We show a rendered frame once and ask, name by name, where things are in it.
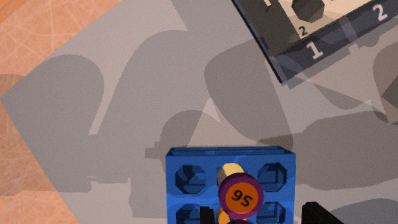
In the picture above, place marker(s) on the blue tube rack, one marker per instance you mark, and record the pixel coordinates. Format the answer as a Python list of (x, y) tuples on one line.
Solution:
[(184, 180)]

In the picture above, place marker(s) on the grey bench mat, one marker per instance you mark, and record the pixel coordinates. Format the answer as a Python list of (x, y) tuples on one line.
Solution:
[(102, 111)]

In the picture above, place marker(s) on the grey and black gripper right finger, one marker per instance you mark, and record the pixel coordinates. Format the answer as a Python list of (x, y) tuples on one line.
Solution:
[(314, 213)]

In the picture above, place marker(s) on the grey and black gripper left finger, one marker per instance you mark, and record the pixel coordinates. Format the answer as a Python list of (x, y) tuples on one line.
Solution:
[(206, 215)]

